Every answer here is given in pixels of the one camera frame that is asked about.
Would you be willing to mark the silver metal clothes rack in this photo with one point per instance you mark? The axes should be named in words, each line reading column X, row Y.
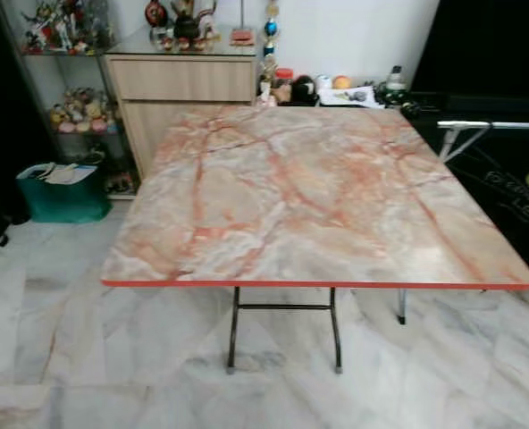
column 479, row 124

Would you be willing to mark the black flat screen television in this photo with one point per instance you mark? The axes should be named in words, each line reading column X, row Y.
column 488, row 45

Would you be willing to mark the clear bottle with dark cap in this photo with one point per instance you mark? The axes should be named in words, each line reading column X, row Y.
column 395, row 88

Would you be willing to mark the marble pattern folding table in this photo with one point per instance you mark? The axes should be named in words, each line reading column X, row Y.
column 318, row 197

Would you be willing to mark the white paper stack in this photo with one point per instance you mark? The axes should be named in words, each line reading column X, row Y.
column 349, row 96

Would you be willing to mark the orange ball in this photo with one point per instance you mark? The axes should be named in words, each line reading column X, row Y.
column 341, row 82

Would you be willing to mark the black mouse plush toy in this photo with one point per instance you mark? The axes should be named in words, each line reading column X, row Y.
column 304, row 91

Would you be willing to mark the red lidded snack jar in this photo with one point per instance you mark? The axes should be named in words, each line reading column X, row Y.
column 283, row 88

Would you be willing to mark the gold and blue trophy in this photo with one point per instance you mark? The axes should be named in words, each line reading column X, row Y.
column 271, row 31

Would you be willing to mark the red flat box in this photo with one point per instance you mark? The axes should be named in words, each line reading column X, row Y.
column 242, row 37

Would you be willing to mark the light wood cabinet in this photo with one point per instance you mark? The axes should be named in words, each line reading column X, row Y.
column 184, row 80

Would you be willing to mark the dark teapot ornament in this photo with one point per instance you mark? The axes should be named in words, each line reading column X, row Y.
column 191, row 25

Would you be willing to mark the round red vase ornament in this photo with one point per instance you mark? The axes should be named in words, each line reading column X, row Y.
column 155, row 12

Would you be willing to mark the small doll figurines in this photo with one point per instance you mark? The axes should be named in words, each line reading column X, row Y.
column 84, row 114

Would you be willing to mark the green storage bin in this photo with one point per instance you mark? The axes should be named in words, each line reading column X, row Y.
column 63, row 201

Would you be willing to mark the colourful action figures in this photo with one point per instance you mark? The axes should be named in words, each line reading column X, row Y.
column 63, row 27

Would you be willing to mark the glass display shelf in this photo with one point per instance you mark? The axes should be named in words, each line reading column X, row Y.
column 41, row 71

